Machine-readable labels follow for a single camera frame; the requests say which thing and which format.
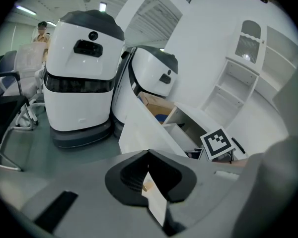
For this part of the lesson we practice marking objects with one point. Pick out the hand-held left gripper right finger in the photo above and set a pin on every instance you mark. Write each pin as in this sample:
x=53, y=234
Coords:
x=203, y=195

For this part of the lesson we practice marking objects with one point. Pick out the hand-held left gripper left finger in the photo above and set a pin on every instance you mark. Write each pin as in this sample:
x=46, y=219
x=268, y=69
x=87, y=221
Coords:
x=89, y=202

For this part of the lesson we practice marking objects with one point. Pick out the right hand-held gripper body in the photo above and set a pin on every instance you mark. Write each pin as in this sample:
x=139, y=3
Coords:
x=217, y=142

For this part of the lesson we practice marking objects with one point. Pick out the white drawer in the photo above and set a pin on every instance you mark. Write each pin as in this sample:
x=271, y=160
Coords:
x=144, y=133

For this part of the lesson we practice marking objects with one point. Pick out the person's right forearm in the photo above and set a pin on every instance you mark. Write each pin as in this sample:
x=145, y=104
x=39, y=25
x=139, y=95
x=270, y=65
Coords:
x=238, y=163

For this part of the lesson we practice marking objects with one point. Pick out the white shelf cabinet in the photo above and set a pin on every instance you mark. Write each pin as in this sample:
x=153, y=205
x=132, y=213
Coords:
x=238, y=83

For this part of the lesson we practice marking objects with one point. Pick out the small white delivery robot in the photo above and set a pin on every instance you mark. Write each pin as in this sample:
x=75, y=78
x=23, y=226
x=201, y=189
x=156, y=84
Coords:
x=149, y=76

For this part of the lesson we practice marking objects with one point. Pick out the large white delivery robot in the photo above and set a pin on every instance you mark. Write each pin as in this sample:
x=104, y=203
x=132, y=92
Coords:
x=79, y=83

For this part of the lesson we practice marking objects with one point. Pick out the black office chair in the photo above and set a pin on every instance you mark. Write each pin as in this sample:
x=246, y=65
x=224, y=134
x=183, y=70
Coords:
x=7, y=108

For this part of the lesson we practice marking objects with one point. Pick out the white mesh chair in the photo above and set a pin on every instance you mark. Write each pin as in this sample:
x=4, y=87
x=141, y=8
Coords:
x=27, y=58

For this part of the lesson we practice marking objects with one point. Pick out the blue office chair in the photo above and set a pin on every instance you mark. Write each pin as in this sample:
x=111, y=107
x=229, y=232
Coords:
x=7, y=61

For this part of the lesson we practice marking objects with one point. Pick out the rectangular ceiling light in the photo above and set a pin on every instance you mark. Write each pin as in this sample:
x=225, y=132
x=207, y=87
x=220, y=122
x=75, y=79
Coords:
x=102, y=6

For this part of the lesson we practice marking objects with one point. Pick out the long ceiling light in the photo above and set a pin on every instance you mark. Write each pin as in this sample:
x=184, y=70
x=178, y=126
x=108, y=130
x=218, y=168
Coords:
x=26, y=10
x=51, y=23

